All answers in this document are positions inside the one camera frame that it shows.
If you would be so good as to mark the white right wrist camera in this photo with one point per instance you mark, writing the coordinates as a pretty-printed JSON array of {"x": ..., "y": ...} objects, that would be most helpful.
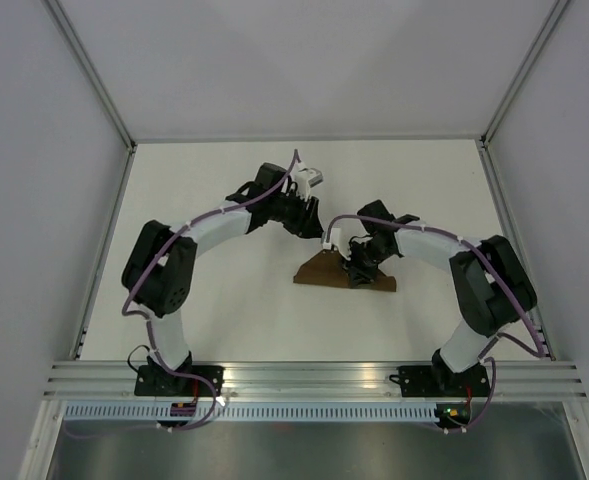
[{"x": 333, "y": 241}]

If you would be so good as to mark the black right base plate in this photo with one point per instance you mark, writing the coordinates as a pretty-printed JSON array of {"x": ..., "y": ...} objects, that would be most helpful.
[{"x": 424, "y": 381}]

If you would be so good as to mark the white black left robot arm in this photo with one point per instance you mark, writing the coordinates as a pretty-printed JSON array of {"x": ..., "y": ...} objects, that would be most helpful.
[{"x": 159, "y": 270}]

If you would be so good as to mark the aluminium frame post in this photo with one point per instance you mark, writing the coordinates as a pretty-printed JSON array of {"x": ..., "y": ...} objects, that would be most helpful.
[
  {"x": 73, "y": 41},
  {"x": 536, "y": 48}
]

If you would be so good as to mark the white slotted cable duct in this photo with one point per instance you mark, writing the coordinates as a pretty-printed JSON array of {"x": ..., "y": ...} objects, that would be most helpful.
[{"x": 256, "y": 411}]

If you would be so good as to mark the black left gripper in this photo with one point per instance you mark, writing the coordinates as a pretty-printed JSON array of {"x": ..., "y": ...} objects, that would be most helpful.
[{"x": 308, "y": 224}]

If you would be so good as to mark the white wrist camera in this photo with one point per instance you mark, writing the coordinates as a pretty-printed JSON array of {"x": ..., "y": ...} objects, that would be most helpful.
[
  {"x": 333, "y": 241},
  {"x": 306, "y": 178}
]

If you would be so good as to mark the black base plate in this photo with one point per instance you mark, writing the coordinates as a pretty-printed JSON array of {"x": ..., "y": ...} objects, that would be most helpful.
[
  {"x": 153, "y": 381},
  {"x": 424, "y": 381}
]

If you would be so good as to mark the aluminium frame rail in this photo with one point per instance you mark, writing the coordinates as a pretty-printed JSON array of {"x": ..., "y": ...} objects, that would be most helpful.
[{"x": 516, "y": 381}]

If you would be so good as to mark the left aluminium frame post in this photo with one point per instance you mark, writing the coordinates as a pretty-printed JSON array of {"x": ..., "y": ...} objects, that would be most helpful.
[{"x": 73, "y": 41}]

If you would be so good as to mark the brown cloth napkin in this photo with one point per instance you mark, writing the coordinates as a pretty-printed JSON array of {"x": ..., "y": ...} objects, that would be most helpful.
[{"x": 325, "y": 269}]

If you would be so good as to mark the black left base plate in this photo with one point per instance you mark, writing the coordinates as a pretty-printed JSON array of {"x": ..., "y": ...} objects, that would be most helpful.
[{"x": 153, "y": 381}]

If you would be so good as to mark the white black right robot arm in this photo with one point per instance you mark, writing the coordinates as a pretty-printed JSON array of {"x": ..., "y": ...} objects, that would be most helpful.
[{"x": 491, "y": 286}]

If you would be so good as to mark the right aluminium frame post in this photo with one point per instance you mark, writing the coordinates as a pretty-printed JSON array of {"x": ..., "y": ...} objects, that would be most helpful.
[{"x": 536, "y": 48}]

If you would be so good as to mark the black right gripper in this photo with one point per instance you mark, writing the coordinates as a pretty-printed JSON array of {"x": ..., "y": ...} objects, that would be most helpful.
[{"x": 356, "y": 272}]

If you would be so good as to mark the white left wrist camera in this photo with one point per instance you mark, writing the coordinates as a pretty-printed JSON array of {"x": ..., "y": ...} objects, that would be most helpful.
[{"x": 306, "y": 178}]

